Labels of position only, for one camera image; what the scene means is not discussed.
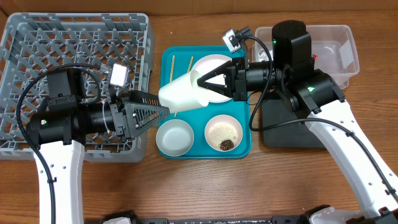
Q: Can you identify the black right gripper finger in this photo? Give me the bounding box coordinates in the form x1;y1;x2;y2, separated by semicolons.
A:
197;81;233;98
197;61;234;84

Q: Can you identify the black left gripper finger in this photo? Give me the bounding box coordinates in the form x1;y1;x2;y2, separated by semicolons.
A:
124;103;170;139
124;90;160;107

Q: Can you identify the white bowl with rice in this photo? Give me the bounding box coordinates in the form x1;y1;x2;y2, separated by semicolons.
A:
205;114;243;152

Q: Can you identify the white paper cup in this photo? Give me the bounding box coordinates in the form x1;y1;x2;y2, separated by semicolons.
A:
159;70;210;113

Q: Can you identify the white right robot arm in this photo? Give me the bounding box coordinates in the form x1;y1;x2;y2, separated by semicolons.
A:
197;20;397;223

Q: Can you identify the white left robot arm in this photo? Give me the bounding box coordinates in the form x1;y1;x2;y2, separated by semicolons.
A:
17;63;170;223

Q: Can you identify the grey dishwasher rack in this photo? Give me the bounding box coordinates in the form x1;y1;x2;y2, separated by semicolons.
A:
1;13;155;160

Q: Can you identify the white round plate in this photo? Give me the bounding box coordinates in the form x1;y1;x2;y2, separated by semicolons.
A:
192;54;232;103

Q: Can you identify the right wooden chopstick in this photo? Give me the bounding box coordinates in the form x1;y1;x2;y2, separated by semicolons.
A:
187;56;194;72

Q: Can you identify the wooden chopstick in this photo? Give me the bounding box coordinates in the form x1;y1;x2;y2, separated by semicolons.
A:
169;55;175;83
187;56;194;72

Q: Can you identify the teal plastic tray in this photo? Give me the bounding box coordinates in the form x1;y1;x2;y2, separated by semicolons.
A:
159;45;252;159

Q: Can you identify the small white empty bowl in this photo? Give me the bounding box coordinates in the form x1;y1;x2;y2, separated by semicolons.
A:
156;119;194;157

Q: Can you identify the black flat tray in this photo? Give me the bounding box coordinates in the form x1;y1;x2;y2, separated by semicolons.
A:
261;94;325;149

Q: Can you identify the left wooden chopstick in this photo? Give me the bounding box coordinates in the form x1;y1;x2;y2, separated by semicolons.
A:
169;55;175;83

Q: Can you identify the dark brown food lump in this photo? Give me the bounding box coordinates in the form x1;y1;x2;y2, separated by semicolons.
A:
220;139;234;151

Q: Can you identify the clear plastic bin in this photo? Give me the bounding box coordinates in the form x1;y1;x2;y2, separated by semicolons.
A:
251;24;361;91

